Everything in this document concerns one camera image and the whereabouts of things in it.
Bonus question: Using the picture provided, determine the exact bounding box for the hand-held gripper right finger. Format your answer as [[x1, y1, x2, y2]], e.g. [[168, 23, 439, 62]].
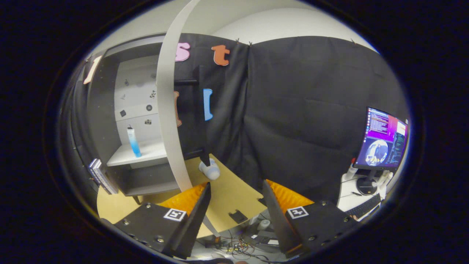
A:
[[262, 179, 362, 259]]

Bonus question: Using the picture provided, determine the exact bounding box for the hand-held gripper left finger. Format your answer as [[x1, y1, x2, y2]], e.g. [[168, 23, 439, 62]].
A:
[[114, 182, 212, 259]]

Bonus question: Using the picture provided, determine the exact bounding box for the black door handle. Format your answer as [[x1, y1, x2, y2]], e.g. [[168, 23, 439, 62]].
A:
[[174, 65, 211, 167]]

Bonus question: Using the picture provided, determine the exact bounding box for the white and blue tube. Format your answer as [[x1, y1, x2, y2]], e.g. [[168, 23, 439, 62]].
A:
[[127, 125, 142, 158]]

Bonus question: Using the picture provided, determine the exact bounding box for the white cabinet door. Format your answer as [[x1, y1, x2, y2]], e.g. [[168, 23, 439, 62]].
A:
[[157, 0, 221, 238]]

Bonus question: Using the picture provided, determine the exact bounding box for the small flat black item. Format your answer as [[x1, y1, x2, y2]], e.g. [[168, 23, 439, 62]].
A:
[[229, 210, 248, 224]]

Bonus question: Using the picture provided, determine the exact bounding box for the white rounded object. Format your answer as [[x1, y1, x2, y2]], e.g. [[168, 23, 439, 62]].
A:
[[199, 158, 220, 180]]

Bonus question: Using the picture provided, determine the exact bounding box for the small white side table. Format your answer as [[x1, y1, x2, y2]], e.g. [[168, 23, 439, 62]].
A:
[[336, 172, 385, 220]]

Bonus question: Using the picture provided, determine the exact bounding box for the white cabinet shelf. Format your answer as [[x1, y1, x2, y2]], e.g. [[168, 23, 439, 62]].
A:
[[107, 141, 169, 167]]

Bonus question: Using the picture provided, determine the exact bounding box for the white bottle with red cap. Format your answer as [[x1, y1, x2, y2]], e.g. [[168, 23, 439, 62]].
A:
[[346, 158, 358, 180]]

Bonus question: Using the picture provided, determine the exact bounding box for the black keyboard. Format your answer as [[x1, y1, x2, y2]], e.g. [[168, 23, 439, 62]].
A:
[[344, 193, 381, 220]]

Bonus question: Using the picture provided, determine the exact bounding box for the upright grey book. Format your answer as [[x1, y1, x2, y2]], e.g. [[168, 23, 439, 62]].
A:
[[88, 158, 107, 187], [95, 160, 118, 195]]

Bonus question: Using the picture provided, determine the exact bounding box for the black backdrop cloth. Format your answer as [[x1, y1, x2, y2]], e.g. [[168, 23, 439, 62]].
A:
[[60, 33, 409, 206]]

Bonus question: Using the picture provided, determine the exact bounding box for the computer monitor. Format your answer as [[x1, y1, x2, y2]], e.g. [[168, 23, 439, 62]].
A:
[[354, 106, 408, 195]]

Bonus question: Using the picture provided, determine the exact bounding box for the grey cabinet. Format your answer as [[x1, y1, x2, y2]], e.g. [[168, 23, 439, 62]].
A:
[[86, 35, 184, 197]]

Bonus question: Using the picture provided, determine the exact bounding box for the tangle of cables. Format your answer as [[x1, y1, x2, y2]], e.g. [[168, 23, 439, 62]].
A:
[[205, 235, 279, 263]]

